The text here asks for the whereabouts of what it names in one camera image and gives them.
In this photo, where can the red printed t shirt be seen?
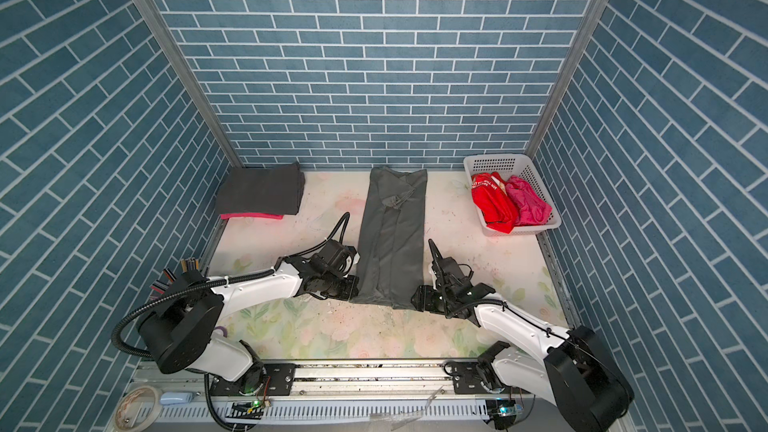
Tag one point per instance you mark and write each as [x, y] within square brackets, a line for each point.
[489, 195]

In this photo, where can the white plastic laundry basket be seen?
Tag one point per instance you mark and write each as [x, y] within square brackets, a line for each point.
[507, 165]

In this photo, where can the right green circuit board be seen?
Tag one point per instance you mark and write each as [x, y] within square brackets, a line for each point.
[502, 414]

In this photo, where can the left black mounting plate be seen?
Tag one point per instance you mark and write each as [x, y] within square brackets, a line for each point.
[263, 380]

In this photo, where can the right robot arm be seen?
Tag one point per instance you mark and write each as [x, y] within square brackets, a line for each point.
[570, 368]

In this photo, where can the black mounting plate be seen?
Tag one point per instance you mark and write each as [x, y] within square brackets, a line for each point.
[474, 378]
[263, 380]

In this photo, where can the folded pink t shirt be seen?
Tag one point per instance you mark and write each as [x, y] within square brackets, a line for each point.
[257, 215]

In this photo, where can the left green circuit board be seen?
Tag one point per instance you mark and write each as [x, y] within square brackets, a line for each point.
[246, 410]

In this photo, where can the left corner aluminium post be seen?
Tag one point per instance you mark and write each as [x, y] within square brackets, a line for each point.
[170, 48]

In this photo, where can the cup of coloured pencils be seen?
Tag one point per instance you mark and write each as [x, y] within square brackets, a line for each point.
[169, 276]

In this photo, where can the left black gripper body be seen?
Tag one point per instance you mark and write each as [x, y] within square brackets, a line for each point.
[339, 286]

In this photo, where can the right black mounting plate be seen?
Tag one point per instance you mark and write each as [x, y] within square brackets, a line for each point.
[474, 378]

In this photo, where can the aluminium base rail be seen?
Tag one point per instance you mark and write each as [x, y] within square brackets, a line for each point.
[333, 379]

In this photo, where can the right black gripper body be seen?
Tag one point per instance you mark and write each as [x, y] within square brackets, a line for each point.
[436, 300]

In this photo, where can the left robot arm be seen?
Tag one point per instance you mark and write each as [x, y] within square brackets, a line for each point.
[179, 329]

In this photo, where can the corner aluminium post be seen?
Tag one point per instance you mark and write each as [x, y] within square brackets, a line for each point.
[582, 37]
[170, 48]

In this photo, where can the green circuit board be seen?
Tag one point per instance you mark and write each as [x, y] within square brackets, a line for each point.
[246, 410]
[502, 414]

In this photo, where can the folded dark grey t shirt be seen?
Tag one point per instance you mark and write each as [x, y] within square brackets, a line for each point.
[273, 191]

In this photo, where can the right corner aluminium post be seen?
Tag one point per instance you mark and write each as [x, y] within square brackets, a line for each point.
[582, 37]

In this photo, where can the roll of clear tape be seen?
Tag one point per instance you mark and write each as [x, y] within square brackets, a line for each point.
[138, 410]

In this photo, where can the white ventilation grille strip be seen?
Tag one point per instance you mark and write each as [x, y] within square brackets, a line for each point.
[329, 412]

